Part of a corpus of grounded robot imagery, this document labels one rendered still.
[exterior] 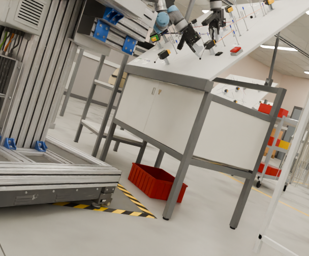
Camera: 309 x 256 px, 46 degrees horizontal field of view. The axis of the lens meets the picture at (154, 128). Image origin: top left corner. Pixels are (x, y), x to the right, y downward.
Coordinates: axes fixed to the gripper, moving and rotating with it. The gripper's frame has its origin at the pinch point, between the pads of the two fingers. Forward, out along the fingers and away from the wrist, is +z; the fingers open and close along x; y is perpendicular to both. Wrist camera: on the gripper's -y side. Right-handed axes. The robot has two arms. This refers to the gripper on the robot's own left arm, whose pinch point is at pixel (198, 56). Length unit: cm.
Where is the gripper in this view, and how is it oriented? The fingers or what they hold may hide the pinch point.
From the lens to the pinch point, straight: 240.3
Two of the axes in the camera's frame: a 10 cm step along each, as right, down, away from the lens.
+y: 7.7, -4.8, -4.3
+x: 2.9, -3.4, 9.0
